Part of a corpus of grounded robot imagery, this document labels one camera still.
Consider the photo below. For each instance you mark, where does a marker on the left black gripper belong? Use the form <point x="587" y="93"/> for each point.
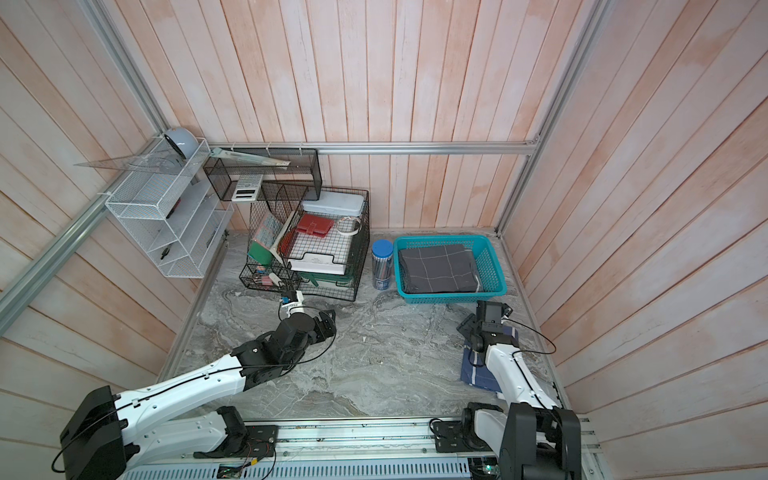
<point x="330" y="326"/>

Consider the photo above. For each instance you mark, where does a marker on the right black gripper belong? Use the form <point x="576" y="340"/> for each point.
<point x="468" y="324"/>

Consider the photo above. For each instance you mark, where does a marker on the navy blue pillowcase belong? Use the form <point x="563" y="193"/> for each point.
<point x="497" y="370"/>

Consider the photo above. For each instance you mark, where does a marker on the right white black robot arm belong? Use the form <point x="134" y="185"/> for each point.
<point x="532" y="437"/>

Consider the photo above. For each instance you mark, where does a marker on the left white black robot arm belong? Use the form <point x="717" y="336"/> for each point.
<point x="110" y="433"/>

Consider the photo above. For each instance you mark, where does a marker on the teal plastic basket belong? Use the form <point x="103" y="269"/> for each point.
<point x="493" y="283"/>

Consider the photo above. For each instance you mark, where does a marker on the green book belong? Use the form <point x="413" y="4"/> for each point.
<point x="260" y="254"/>

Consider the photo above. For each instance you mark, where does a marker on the red wallet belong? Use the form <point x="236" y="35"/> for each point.
<point x="314" y="225"/>

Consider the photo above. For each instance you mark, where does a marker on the blue lidded pen jar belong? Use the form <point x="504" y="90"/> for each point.
<point x="382" y="254"/>

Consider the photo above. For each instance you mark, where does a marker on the white plastic box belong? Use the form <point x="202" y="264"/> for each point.
<point x="335" y="204"/>

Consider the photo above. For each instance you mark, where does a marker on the white calculator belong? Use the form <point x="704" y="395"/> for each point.
<point x="246" y="188"/>

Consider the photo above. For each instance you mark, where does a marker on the clear set square ruler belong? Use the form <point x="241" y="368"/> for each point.
<point x="248" y="159"/>

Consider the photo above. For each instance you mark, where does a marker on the clear triangle ruler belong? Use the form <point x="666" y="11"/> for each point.
<point x="154" y="163"/>

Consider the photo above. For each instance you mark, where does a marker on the small round grey clock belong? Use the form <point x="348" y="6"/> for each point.
<point x="182" y="141"/>

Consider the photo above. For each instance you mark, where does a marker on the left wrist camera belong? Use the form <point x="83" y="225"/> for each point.
<point x="291" y="302"/>

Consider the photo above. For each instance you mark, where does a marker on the black wire desk organizer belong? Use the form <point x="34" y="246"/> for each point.
<point x="329" y="266"/>

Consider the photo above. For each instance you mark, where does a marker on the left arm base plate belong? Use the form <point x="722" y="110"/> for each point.
<point x="261" y="441"/>

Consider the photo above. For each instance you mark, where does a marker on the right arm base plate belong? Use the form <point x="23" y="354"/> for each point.
<point x="450" y="437"/>

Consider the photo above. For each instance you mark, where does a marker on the aluminium front rail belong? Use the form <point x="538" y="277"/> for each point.
<point x="396" y="448"/>

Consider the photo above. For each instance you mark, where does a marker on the white wire wall shelf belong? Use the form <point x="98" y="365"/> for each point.
<point x="177" y="220"/>

